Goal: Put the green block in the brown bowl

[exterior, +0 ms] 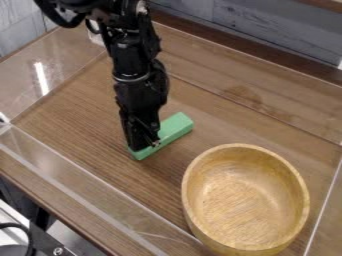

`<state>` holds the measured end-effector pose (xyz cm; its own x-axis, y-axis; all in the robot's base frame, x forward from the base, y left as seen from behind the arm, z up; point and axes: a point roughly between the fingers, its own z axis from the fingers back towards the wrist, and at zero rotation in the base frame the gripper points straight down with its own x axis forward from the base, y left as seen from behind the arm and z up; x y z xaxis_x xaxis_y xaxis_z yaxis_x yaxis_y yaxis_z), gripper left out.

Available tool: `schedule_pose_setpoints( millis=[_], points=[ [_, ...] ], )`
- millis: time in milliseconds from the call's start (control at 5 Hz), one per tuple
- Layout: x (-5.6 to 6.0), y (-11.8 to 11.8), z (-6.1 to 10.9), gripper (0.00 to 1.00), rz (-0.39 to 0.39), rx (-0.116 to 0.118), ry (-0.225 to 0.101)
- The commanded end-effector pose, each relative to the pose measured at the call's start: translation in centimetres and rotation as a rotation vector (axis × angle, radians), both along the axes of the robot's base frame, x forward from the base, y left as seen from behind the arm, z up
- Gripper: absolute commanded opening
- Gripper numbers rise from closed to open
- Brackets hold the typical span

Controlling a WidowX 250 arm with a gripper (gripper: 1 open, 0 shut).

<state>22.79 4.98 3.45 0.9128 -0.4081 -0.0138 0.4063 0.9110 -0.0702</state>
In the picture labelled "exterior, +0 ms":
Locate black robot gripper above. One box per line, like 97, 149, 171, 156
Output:
113, 71, 169, 151

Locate black metal mount with screw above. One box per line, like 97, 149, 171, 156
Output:
29, 230, 77, 256

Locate green rectangular block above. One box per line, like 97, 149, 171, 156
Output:
128, 112, 193, 161

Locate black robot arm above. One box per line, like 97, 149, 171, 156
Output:
33, 0, 169, 151

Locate brown wooden bowl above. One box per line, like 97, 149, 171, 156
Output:
181, 143, 310, 256

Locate black cable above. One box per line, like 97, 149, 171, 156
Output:
0, 222, 36, 256

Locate clear acrylic tray enclosure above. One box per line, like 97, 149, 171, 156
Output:
0, 12, 342, 256

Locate clear acrylic corner bracket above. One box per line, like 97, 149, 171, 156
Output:
85, 20, 104, 47

